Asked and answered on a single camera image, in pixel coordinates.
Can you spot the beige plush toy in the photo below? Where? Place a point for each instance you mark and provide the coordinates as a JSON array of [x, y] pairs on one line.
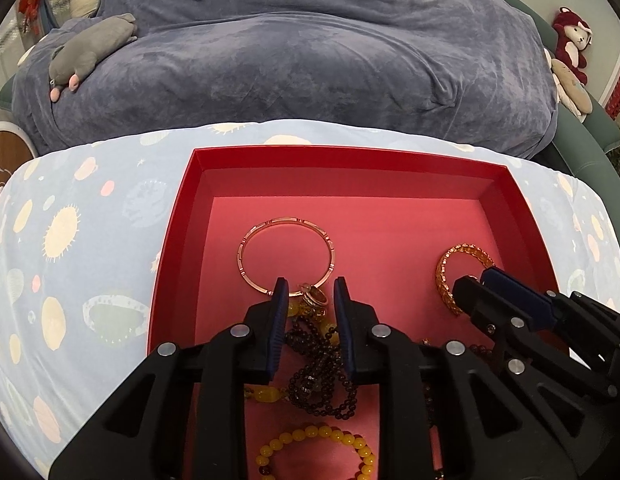
[[572, 91]]

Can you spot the grey plush mole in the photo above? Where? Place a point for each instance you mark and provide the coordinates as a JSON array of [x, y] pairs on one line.
[[90, 45]]

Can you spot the thin rose gold bangle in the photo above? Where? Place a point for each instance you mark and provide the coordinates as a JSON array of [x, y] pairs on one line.
[[287, 219]]

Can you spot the red plush monkey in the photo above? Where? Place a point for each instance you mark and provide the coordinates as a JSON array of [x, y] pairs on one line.
[[570, 35]]

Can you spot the blue-grey velvet blanket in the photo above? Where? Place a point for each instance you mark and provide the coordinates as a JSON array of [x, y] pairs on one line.
[[290, 60]]

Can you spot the white lace curtain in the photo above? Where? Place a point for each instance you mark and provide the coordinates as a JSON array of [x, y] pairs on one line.
[[0, 52]]

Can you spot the red patterned hanging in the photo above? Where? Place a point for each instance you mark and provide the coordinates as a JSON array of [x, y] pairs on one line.
[[619, 102]]

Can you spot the gold hoop earring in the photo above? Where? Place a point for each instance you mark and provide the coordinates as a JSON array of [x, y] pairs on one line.
[[320, 300], [306, 287]]

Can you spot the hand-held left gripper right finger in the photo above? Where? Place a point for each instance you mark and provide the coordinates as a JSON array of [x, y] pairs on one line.
[[343, 330]]

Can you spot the green sofa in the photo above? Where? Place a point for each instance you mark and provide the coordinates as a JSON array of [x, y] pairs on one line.
[[585, 145]]

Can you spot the red ribbon bow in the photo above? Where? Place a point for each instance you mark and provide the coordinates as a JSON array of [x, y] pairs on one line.
[[32, 5]]

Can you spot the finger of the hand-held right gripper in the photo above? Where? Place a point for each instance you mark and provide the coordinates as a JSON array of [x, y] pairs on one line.
[[515, 294], [477, 302]]

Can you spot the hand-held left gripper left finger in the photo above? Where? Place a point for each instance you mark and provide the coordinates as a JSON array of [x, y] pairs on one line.
[[278, 330]]

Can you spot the blue curtain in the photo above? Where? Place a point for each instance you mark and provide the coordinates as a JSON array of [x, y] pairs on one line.
[[51, 4]]

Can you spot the red cardboard box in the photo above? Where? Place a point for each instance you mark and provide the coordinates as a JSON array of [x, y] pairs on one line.
[[215, 240]]

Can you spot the round wooden stool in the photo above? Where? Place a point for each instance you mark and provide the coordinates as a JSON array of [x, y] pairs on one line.
[[5, 160]]

